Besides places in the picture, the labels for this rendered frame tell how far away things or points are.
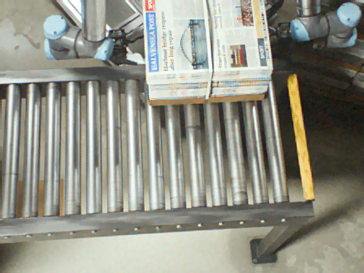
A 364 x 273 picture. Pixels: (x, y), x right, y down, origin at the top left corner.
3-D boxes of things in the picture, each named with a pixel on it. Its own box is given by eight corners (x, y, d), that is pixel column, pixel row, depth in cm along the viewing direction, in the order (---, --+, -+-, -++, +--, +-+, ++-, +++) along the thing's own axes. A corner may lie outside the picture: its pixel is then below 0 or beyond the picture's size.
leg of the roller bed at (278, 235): (268, 244, 248) (303, 208, 184) (270, 257, 246) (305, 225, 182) (255, 244, 247) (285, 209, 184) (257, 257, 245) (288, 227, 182)
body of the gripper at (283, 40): (276, 21, 189) (311, 19, 190) (271, 35, 197) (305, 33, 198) (279, 41, 186) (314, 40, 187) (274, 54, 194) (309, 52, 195)
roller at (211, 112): (217, 76, 191) (213, 71, 187) (230, 211, 175) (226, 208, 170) (203, 80, 193) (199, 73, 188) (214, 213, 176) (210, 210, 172)
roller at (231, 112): (235, 76, 192) (233, 70, 188) (249, 210, 176) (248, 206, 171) (221, 78, 193) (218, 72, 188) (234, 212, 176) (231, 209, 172)
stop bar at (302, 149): (296, 75, 188) (296, 73, 186) (314, 201, 173) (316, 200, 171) (286, 76, 188) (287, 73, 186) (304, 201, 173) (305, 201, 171)
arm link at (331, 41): (356, 18, 191) (348, 32, 199) (323, 19, 190) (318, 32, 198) (360, 38, 188) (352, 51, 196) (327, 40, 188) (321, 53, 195)
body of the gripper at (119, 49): (127, 48, 184) (90, 49, 183) (128, 60, 192) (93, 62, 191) (126, 28, 186) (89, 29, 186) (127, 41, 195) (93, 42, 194)
